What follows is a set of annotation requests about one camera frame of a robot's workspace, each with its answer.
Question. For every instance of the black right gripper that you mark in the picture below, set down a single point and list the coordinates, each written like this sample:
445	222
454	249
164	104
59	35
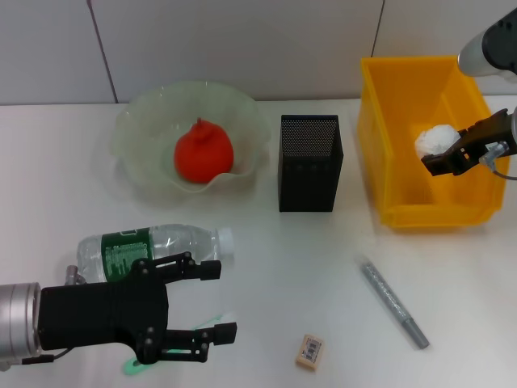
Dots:
488	133

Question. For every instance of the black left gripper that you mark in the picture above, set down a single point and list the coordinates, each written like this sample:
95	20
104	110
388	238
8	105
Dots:
105	315

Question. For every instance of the white paper ball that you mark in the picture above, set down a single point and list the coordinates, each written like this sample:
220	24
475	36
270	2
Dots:
436	139

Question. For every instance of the water bottle with green label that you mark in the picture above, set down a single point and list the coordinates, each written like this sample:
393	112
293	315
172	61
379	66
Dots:
182	242

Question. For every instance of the beige eraser with barcode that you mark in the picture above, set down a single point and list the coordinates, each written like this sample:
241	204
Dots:
310	351

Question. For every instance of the green utility knife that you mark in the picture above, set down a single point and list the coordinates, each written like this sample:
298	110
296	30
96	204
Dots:
131	365

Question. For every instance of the orange fruit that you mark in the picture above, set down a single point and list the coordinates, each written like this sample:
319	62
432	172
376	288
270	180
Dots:
202	153

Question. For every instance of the black mesh pen holder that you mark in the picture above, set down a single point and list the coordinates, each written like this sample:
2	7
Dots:
311	182

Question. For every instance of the silver marker pen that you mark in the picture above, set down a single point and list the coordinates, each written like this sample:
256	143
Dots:
387	299

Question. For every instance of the green glass fruit plate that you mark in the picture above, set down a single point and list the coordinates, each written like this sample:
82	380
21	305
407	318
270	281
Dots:
242	121

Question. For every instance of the yellow plastic bin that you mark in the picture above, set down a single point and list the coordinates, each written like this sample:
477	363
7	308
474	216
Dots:
404	101

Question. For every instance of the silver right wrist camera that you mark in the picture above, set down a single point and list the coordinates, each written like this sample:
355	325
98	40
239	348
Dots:
484	56

